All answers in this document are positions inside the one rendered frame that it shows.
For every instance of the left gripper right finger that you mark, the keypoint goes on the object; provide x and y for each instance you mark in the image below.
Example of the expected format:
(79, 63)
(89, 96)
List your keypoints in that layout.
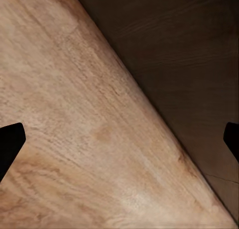
(231, 138)

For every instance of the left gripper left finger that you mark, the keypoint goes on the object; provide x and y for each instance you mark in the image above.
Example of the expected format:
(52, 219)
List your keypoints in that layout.
(12, 139)

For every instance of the cabinet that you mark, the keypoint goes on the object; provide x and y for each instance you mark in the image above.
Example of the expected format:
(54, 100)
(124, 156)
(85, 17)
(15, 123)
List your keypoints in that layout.
(184, 54)

